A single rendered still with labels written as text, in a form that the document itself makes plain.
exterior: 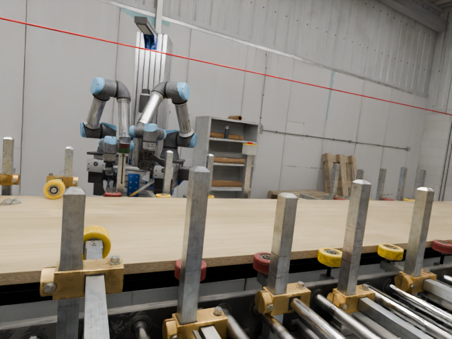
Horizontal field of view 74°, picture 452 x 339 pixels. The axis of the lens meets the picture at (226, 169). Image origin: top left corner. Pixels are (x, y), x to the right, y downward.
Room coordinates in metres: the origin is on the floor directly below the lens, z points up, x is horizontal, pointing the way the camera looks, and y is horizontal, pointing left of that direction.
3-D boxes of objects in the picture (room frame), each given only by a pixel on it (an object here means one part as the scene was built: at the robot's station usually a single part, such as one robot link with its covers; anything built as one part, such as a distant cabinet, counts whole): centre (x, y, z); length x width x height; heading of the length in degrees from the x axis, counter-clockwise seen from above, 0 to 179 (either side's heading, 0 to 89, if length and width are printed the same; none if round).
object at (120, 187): (1.59, 0.56, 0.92); 0.03 x 0.03 x 0.48; 25
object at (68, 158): (1.49, 0.78, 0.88); 0.03 x 0.03 x 0.48; 25
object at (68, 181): (1.48, 0.80, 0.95); 0.13 x 0.06 x 0.05; 115
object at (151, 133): (1.76, 0.46, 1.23); 0.09 x 0.08 x 0.11; 167
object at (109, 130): (2.37, 0.96, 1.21); 0.13 x 0.12 x 0.14; 128
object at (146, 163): (1.75, 0.47, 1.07); 0.09 x 0.08 x 0.12; 114
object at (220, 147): (4.69, 0.03, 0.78); 0.90 x 0.45 x 1.55; 120
